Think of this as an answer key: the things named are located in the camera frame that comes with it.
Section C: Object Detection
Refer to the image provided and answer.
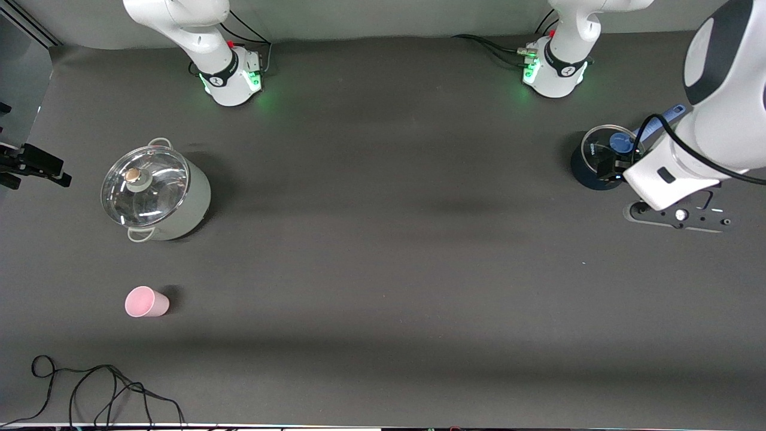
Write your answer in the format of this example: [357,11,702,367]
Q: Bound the dark blue saucepan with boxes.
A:
[570,105,686,191]

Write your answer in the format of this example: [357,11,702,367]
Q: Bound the pale green cooking pot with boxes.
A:
[102,138,211,242]

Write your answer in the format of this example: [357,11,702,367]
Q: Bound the pink plastic cup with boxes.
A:
[124,286,170,318]

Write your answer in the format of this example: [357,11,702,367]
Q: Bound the thin black loose cable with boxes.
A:
[0,355,186,429]

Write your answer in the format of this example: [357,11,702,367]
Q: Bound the glass pot lid brass knob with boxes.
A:
[101,145,191,228]

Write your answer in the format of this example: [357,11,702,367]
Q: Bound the glass lid blue knob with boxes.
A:
[582,125,647,180]

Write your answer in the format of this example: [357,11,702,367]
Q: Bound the black left arm base cables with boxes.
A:
[452,9,560,66]

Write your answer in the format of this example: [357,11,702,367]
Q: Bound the black arm base cables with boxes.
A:
[452,9,560,66]
[190,12,273,77]

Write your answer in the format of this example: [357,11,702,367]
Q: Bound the black right arm base cables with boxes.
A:
[190,12,273,77]

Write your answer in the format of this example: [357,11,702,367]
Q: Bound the dark grey table mat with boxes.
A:
[0,24,766,427]

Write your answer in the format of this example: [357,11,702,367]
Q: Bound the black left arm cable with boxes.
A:
[634,114,766,186]

